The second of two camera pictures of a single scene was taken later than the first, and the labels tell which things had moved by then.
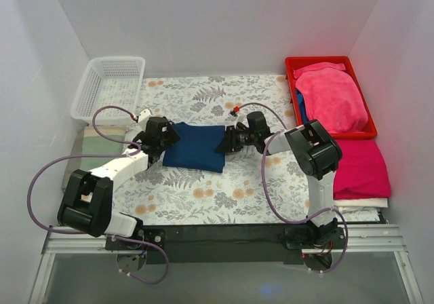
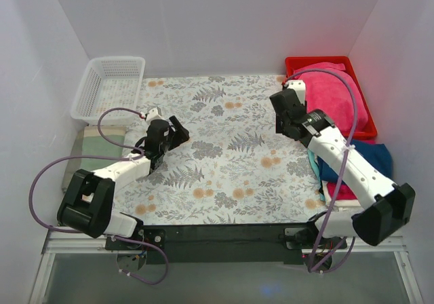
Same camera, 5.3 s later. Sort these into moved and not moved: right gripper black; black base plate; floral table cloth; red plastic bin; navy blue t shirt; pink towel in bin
Moved: navy blue t shirt; right gripper black
Not moved: floral table cloth; black base plate; pink towel in bin; red plastic bin
